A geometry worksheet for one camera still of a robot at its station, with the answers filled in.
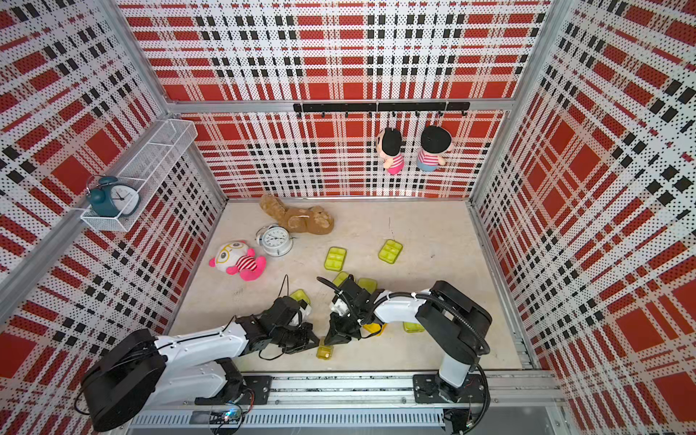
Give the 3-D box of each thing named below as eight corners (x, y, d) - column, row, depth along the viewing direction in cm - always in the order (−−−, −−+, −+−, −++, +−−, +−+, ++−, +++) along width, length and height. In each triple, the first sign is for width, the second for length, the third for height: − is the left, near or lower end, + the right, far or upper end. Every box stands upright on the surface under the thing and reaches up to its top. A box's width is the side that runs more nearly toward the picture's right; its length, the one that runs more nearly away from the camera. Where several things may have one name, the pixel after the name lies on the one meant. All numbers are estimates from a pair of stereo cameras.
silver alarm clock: (255, 256, 104) (251, 250, 100) (263, 230, 112) (259, 223, 108) (291, 256, 104) (288, 250, 100) (296, 230, 112) (294, 223, 108)
